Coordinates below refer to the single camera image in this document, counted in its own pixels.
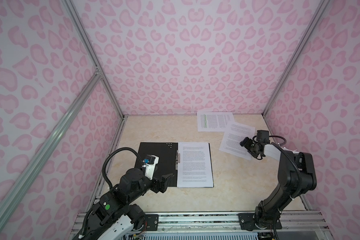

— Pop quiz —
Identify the blue black file folder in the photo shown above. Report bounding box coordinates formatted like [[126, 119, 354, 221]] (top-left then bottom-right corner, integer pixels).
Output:
[[134, 141, 215, 189]]

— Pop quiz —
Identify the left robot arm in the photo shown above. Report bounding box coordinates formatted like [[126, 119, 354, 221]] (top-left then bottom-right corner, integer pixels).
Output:
[[74, 168, 174, 240]]

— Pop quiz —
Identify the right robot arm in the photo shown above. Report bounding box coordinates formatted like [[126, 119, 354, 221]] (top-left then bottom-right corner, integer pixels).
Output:
[[238, 130, 317, 231]]

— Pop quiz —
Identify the green highlighted paper sheet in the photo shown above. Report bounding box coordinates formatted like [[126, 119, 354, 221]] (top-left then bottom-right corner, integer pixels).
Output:
[[197, 112, 235, 132]]

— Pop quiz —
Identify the left diagonal aluminium strut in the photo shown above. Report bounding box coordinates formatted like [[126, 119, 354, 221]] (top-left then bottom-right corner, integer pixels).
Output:
[[0, 73, 102, 233]]

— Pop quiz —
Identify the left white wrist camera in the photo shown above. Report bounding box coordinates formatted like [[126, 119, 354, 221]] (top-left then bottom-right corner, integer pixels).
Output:
[[142, 155, 159, 180]]

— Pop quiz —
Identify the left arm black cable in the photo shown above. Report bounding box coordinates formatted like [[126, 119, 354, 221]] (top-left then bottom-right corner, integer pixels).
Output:
[[101, 146, 145, 190]]

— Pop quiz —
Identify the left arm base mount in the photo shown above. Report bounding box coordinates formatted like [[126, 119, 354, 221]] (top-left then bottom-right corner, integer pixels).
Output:
[[124, 204, 159, 232]]

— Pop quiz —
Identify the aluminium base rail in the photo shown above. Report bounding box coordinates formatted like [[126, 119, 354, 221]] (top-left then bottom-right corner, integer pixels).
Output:
[[69, 211, 334, 240]]

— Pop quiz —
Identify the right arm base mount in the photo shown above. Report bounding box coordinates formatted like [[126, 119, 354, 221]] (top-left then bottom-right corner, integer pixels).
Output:
[[238, 213, 283, 232]]

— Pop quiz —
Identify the right corner aluminium post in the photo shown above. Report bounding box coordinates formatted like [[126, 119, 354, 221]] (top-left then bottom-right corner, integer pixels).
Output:
[[262, 0, 332, 118]]

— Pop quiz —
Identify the corner aluminium post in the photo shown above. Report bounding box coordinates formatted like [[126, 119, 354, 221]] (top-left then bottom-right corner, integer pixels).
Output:
[[262, 0, 332, 118], [62, 0, 125, 120]]

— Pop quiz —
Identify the left corner aluminium post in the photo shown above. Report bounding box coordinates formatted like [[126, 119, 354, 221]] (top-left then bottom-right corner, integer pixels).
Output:
[[62, 0, 125, 120]]

